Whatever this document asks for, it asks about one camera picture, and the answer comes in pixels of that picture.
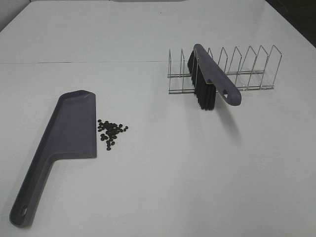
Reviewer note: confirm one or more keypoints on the purple brush with black bristles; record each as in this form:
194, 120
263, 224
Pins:
208, 79

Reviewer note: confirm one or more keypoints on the chrome wire dish rack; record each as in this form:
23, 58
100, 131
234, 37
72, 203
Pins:
248, 70

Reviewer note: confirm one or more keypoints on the purple plastic dustpan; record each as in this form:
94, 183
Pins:
70, 134

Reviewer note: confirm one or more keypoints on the pile of coffee beans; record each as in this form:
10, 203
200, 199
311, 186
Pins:
109, 132

